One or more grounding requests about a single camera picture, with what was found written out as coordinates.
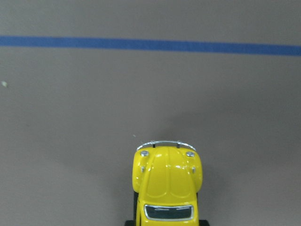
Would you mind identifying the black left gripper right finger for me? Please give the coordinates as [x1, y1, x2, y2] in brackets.
[199, 219, 208, 226]

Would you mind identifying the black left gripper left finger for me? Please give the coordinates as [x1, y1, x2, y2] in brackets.
[124, 220, 135, 226]

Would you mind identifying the yellow beetle toy car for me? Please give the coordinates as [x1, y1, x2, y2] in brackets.
[132, 141, 203, 226]

